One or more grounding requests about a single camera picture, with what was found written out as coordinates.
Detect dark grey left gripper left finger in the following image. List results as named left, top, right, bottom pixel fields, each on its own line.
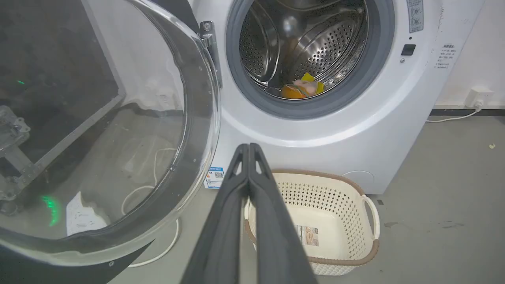
left=181, top=144, right=250, bottom=284

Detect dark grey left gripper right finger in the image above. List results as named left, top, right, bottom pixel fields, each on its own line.
left=249, top=143, right=318, bottom=284

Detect round glass washing machine door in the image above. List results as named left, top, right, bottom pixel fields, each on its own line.
left=0, top=0, right=221, bottom=284

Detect white front-load washing machine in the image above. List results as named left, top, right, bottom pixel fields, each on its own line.
left=189, top=0, right=486, bottom=194

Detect chrome door hinge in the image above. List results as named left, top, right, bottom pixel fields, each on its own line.
left=198, top=21, right=223, bottom=89

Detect cream perforated laundry basket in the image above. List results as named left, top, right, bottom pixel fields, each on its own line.
left=243, top=169, right=381, bottom=276

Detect yellow orange clothes in drum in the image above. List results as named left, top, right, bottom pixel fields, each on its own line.
left=281, top=73, right=325, bottom=99

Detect white power cable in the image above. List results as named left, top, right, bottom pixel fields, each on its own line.
left=121, top=148, right=180, bottom=269

